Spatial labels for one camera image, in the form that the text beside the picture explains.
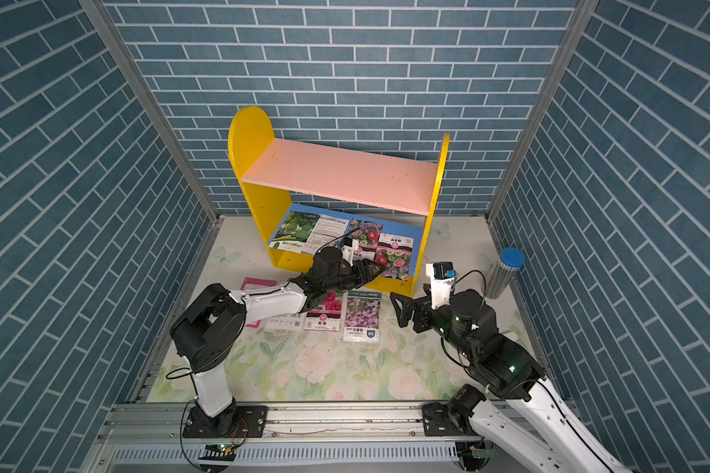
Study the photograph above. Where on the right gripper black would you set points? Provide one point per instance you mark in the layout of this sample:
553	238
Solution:
423	305

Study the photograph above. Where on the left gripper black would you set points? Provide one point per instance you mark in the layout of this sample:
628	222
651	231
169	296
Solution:
361	281

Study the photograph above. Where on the small chrysanthemum seed packet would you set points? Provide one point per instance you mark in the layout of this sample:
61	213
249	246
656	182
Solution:
395	254

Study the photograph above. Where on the chrysanthemum packet pink band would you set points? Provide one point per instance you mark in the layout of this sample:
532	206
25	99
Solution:
366	235

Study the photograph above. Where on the purple flower seed packet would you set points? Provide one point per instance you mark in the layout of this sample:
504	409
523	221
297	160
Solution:
361	320

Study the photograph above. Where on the hollyhock magenta flower packet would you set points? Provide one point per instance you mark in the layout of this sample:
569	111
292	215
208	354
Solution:
327	315

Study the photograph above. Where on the white text seed packet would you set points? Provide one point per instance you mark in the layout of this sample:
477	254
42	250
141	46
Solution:
286	322

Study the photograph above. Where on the pink-bordered seed packet back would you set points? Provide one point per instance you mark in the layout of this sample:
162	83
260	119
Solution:
255	284

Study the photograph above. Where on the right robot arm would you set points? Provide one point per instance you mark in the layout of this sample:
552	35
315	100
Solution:
511	402

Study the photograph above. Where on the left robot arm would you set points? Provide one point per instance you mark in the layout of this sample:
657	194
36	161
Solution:
206	331

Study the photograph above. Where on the white text packet lower shelf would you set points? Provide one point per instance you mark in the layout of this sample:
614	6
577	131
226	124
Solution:
326	230

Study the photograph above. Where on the green gourd seed packet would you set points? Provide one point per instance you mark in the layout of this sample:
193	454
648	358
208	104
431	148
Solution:
294	231

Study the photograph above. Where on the yellow wooden shelf unit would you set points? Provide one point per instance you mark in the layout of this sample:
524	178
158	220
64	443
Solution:
270	169

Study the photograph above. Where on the silver canister blue lid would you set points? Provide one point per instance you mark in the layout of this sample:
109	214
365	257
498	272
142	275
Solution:
510	262

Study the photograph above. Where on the floral table mat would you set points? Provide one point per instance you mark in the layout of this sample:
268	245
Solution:
303	365

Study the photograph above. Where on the right circuit board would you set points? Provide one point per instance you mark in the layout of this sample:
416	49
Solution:
479	454

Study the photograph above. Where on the circuit board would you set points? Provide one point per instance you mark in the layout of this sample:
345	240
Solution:
218	452
479	454

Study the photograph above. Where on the left circuit board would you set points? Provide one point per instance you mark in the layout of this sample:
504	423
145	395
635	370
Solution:
218	452

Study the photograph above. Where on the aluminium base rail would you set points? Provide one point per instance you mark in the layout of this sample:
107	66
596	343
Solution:
291	437

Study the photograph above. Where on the left corner aluminium post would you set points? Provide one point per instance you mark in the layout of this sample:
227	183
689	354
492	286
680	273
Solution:
100	19

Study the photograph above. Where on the corner aluminium post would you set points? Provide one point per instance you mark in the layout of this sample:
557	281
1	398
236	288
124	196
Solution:
574	32
100	19

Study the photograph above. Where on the right corner aluminium post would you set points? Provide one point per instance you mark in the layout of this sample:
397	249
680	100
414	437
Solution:
574	32

